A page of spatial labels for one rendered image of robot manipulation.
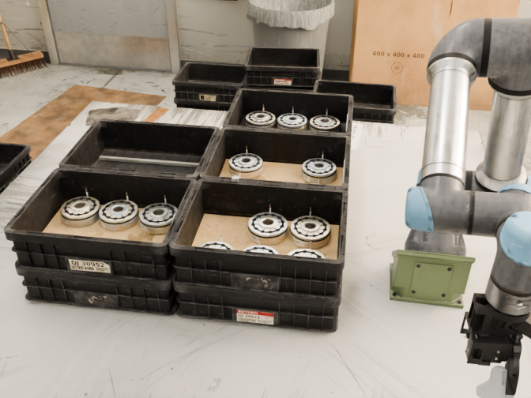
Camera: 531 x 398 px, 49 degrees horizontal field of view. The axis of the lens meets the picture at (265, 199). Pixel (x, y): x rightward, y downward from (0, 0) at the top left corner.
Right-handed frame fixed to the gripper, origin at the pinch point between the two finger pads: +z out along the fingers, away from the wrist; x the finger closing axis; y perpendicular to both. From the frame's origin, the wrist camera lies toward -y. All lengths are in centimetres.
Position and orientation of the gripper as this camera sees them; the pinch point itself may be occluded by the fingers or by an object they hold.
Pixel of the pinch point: (495, 384)
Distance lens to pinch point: 117.8
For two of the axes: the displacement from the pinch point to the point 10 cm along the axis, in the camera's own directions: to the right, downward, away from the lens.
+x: -1.0, 5.6, -8.2
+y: -9.9, -0.6, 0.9
